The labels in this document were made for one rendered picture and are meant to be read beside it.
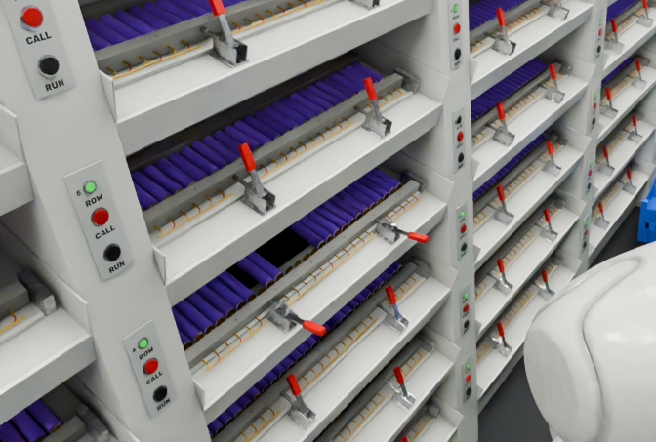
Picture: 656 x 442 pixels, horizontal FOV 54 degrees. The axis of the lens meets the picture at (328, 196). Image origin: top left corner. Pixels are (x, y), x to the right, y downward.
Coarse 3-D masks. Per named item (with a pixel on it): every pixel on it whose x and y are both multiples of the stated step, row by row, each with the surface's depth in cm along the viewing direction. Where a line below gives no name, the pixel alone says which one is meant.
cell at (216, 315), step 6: (192, 294) 94; (186, 300) 94; (192, 300) 94; (198, 300) 94; (204, 300) 94; (198, 306) 93; (204, 306) 93; (210, 306) 93; (204, 312) 93; (210, 312) 92; (216, 312) 92; (210, 318) 92; (216, 318) 92; (216, 324) 92
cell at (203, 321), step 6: (180, 306) 93; (186, 306) 92; (192, 306) 93; (186, 312) 92; (192, 312) 92; (198, 312) 92; (186, 318) 92; (192, 318) 91; (198, 318) 91; (204, 318) 91; (198, 324) 91; (204, 324) 91; (210, 324) 91; (204, 330) 90
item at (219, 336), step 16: (400, 192) 118; (384, 208) 114; (352, 224) 110; (368, 224) 111; (336, 240) 106; (352, 240) 109; (368, 240) 109; (320, 256) 103; (336, 256) 105; (304, 272) 100; (272, 288) 97; (288, 288) 98; (256, 304) 94; (288, 304) 97; (240, 320) 91; (208, 336) 89; (224, 336) 89; (192, 352) 86; (208, 352) 88; (208, 368) 87
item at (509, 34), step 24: (480, 0) 143; (504, 0) 146; (528, 0) 146; (552, 0) 152; (576, 0) 157; (480, 24) 134; (504, 24) 128; (528, 24) 142; (552, 24) 144; (576, 24) 153; (480, 48) 130; (504, 48) 129; (528, 48) 134; (480, 72) 122; (504, 72) 129
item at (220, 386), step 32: (448, 192) 120; (416, 224) 115; (352, 256) 107; (384, 256) 108; (256, 288) 99; (320, 288) 101; (352, 288) 104; (320, 320) 100; (224, 352) 90; (256, 352) 91; (288, 352) 96; (224, 384) 86
